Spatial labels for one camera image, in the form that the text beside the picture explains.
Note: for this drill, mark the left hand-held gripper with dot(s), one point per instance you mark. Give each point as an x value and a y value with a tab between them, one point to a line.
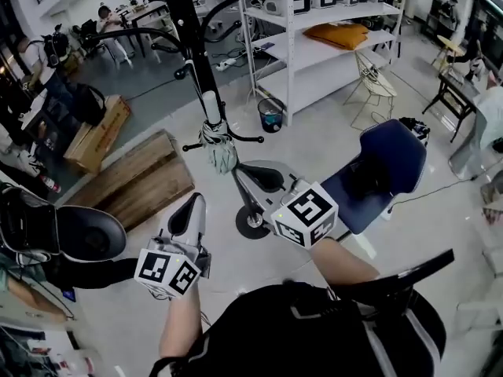
165	271

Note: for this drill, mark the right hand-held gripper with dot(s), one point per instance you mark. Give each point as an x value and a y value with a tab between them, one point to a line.
306	214

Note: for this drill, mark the mint green folding umbrella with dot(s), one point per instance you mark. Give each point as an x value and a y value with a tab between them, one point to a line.
220	147

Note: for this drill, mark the black metal coat rack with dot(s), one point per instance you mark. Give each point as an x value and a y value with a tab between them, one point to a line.
184	14

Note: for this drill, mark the person's left forearm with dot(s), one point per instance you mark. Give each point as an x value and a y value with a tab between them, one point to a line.
182	324

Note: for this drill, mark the person's right forearm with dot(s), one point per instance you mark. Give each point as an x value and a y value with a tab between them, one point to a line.
338	261

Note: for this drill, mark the white metal shelving unit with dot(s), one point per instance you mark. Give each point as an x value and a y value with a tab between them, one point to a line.
314	59

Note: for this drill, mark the wooden pallet platform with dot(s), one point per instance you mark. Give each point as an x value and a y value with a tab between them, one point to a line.
145	179

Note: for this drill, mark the black mesh trash bin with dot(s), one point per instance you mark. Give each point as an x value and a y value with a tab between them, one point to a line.
270	118

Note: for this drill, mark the black white backpack rig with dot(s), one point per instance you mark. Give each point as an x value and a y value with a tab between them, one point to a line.
90	234

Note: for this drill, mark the black pouch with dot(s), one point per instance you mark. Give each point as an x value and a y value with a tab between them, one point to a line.
371	179

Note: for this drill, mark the white power strip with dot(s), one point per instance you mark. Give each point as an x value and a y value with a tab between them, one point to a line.
225	65

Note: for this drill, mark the brown cardboard box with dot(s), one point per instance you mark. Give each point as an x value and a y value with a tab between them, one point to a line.
98	140

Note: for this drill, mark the blue plastic chair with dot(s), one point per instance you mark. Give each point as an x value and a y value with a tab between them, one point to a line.
397	151

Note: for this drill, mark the red fire extinguisher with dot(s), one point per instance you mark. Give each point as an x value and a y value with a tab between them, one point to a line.
50	184

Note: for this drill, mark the person's black shirt torso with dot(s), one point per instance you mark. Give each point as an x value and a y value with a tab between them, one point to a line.
298	328

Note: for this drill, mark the black backpack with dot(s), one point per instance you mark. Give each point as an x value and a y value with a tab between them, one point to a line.
88	104

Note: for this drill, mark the blue white bag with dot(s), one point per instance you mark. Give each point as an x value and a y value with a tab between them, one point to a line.
416	126

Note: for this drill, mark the orange cushion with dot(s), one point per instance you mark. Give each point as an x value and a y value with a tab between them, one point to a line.
338	35

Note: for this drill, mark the black legged desk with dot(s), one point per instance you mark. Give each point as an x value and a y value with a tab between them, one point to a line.
147	10

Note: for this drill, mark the round yellow stool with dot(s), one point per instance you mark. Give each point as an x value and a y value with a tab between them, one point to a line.
450	45

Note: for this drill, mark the grey plastic chair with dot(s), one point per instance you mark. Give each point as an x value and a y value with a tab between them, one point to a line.
487	116

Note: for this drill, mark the black frame side table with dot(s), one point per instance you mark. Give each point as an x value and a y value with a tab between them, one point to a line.
452	83

